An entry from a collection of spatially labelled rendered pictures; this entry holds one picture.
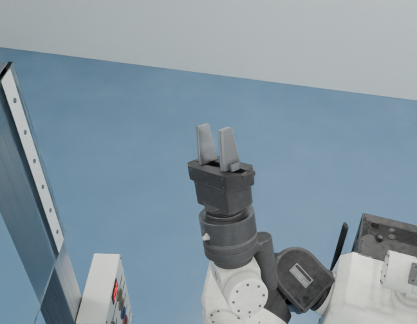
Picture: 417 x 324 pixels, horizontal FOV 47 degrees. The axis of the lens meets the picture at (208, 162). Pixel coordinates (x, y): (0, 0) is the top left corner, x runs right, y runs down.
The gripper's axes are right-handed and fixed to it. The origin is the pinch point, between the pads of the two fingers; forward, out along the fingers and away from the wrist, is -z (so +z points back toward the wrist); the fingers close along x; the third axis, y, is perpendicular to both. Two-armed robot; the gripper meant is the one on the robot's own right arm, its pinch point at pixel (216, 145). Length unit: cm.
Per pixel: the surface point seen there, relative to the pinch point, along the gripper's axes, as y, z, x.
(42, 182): 21.4, 1.8, -16.5
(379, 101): -267, 70, -147
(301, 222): -135, 104, -112
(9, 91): 24.1, -13.3, -9.7
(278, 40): -221, 16, -199
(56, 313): 22.2, 31.4, -28.8
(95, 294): 13.4, 32.8, -30.6
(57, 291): 21.8, 24.9, -24.8
